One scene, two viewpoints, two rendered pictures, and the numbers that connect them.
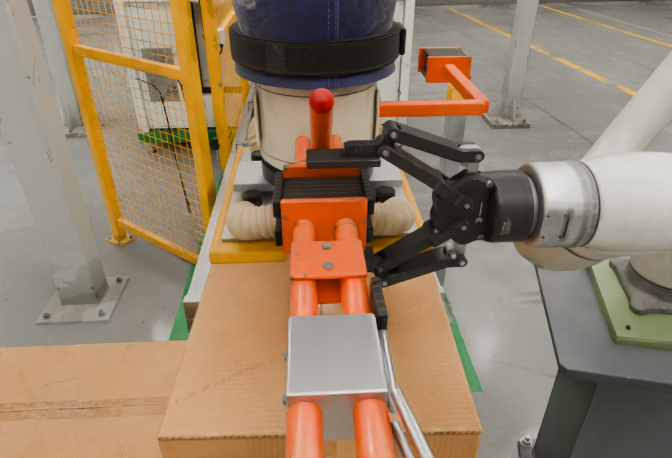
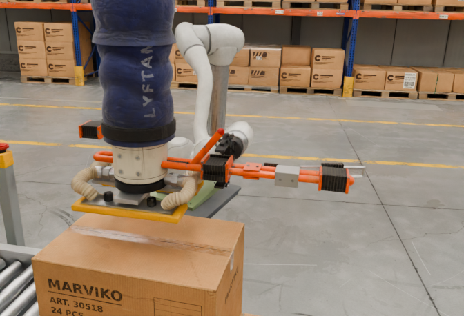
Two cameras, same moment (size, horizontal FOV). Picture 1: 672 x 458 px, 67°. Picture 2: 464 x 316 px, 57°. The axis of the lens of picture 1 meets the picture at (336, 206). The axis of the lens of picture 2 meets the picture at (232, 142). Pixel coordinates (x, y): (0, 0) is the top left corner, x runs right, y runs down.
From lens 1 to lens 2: 1.21 m
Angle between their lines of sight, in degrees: 69
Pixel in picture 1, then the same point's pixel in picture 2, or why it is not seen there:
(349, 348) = (287, 168)
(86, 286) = not seen: outside the picture
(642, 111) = (204, 116)
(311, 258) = (252, 168)
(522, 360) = not seen: hidden behind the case
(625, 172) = (243, 127)
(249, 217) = (189, 191)
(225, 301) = (141, 268)
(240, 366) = (189, 266)
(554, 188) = (242, 136)
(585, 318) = not seen: hidden behind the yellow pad
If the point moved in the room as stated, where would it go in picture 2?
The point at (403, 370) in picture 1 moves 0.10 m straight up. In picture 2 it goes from (213, 230) to (213, 205)
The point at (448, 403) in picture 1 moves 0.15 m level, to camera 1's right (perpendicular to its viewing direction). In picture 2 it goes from (232, 225) to (242, 207)
